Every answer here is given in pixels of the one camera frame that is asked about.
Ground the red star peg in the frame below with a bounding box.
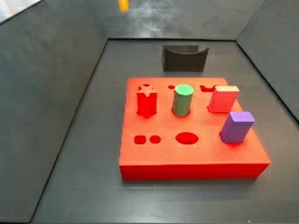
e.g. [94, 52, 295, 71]
[136, 84, 157, 118]

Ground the red peg board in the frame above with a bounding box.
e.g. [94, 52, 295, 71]
[118, 78, 271, 181]

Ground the purple rectangular peg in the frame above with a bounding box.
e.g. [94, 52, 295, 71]
[219, 111, 255, 144]

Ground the yellow square-circle peg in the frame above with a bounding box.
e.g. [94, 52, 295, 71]
[117, 0, 129, 11]

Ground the green cylinder peg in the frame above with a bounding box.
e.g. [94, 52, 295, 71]
[172, 84, 193, 116]

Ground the black curved holder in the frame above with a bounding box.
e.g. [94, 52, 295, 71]
[163, 45, 209, 72]

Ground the pink-red rectangular peg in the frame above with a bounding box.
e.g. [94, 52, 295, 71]
[208, 86, 239, 113]

